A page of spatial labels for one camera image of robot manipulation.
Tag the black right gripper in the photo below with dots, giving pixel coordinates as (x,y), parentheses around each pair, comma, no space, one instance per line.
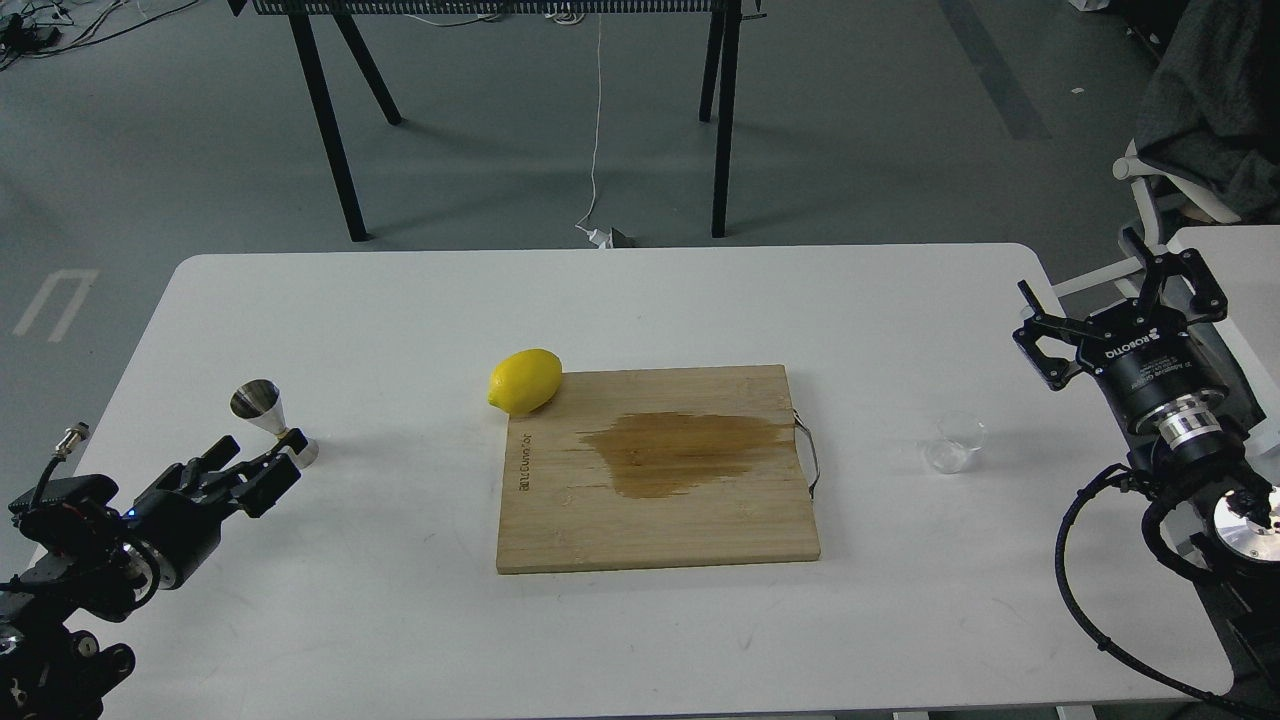
(1150,365)

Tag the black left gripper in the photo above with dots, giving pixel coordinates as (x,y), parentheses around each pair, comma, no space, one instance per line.
(178,519)

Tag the steel double jigger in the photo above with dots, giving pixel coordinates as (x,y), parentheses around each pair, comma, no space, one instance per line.
(260,403)

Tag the clear glass measuring cup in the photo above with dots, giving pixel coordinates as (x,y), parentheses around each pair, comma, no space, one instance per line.
(958,440)

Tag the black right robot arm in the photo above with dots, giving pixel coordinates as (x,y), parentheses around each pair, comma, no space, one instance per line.
(1210,517)

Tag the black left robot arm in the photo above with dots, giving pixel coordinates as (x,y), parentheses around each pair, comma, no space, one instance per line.
(110,563)

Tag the white side table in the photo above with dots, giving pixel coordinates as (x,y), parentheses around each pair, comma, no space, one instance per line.
(1244,259)

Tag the white office chair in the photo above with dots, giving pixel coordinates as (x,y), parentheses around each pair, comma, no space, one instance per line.
(1200,204)

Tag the person in grey jacket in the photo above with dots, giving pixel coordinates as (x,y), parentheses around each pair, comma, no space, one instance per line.
(1209,113)

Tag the yellow lemon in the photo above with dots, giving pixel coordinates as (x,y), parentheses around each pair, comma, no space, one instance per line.
(525,381)

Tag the bamboo cutting board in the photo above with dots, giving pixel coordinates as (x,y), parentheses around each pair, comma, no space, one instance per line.
(655,469)

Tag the black metal frame table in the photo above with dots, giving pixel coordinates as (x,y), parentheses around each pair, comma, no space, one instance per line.
(527,60)

